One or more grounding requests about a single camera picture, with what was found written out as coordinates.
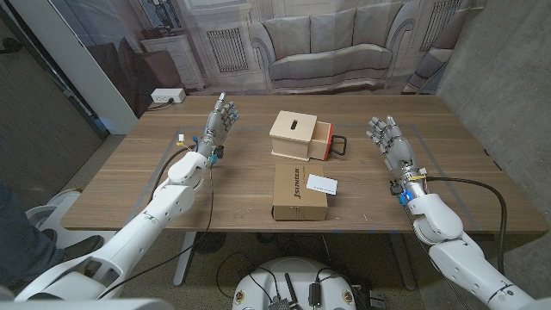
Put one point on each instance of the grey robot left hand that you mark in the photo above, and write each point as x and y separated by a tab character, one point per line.
217	125

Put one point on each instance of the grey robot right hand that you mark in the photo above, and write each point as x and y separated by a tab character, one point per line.
398	150

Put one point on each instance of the white plastic card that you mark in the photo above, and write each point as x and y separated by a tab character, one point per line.
322	184

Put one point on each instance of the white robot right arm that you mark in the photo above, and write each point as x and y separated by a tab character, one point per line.
456	258

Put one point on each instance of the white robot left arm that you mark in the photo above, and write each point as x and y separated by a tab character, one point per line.
146	218

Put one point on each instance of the wooden drawer with red front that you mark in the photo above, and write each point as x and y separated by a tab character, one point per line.
320	144

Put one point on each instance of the brown cardboard package box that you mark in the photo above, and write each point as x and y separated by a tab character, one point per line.
292	202

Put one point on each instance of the white power strip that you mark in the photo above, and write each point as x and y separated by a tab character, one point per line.
168	95

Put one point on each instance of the light wooden box with slot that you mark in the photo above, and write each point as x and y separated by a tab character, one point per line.
292	129

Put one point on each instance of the black round vented disc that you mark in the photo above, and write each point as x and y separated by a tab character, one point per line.
210	242

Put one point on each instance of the printed sofa room backdrop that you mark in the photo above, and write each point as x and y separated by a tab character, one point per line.
327	43

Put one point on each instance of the white table leg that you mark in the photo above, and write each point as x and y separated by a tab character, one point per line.
184	258

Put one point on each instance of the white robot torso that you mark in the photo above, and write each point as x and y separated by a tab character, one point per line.
297	275

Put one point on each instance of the black adapter on torso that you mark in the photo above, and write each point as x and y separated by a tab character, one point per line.
314	295

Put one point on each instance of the black antenna on torso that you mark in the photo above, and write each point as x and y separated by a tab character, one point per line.
291	290

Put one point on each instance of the white mobile base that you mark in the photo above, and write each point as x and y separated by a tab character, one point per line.
43	215

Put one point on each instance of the person in blue jeans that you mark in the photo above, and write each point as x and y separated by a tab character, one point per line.
21	245

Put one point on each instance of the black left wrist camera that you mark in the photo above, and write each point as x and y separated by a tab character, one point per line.
218	151

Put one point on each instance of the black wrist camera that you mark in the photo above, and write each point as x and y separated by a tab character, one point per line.
218	151
395	187

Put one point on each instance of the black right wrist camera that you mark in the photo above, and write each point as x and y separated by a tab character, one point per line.
395	187

